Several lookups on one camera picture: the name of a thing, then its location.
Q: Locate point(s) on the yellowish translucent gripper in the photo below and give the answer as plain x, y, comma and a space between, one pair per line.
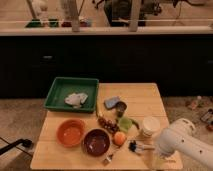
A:
159, 163

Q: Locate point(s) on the black and white dish brush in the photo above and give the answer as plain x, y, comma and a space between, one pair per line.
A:
138, 147

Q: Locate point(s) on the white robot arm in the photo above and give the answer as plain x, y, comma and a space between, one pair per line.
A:
178, 136

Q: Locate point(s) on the purple bowl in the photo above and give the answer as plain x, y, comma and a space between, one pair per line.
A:
96, 142

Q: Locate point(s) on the orange bowl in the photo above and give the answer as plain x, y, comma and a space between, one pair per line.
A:
70, 132

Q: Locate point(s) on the white lidded cup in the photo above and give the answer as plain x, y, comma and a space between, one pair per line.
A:
149, 126

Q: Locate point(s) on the orange fruit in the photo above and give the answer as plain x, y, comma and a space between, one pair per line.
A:
119, 138

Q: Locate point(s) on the small metal clip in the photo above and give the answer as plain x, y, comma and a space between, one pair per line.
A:
108, 159

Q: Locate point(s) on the green cup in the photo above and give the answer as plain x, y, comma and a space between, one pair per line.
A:
124, 124

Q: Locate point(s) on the bunch of red grapes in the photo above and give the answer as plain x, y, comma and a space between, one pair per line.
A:
108, 125

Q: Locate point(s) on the dark metal cup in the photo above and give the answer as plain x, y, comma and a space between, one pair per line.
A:
120, 108

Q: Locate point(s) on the blue sponge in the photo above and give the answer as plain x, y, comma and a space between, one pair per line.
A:
111, 102

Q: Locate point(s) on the white crumpled cloth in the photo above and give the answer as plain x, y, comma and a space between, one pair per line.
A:
76, 99

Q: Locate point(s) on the green plastic tray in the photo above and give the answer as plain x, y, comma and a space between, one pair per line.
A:
62, 87

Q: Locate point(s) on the black chair base leg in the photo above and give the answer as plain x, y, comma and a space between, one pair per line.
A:
24, 142

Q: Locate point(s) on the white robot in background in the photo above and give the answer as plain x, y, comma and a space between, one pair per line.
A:
40, 8

